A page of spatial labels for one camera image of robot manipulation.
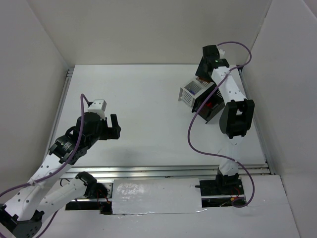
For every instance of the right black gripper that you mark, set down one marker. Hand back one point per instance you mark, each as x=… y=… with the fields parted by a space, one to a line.
x=206 y=106

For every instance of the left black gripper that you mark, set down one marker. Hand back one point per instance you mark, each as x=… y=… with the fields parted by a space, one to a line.
x=110 y=129

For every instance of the brown lego plate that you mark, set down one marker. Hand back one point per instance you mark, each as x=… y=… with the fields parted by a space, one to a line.
x=203 y=80

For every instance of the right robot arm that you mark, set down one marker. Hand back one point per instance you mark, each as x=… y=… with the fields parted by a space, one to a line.
x=236 y=117

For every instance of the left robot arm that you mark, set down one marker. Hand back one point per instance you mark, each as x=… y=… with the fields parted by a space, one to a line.
x=24 y=214

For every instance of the white slatted container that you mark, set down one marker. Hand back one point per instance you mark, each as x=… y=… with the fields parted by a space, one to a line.
x=192 y=90

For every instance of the black slatted container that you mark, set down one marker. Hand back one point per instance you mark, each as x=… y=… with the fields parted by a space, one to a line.
x=217 y=101

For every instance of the white tape panel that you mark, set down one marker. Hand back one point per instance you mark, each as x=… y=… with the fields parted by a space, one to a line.
x=156 y=196

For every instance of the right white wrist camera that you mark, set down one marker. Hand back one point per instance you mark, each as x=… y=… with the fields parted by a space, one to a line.
x=221 y=52

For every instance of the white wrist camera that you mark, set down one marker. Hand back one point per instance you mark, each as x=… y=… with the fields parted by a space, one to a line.
x=98 y=106
x=221 y=52

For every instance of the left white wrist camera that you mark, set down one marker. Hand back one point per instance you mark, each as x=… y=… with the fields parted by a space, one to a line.
x=98 y=106

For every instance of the aluminium front rail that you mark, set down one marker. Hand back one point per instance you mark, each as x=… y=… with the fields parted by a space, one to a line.
x=152 y=172

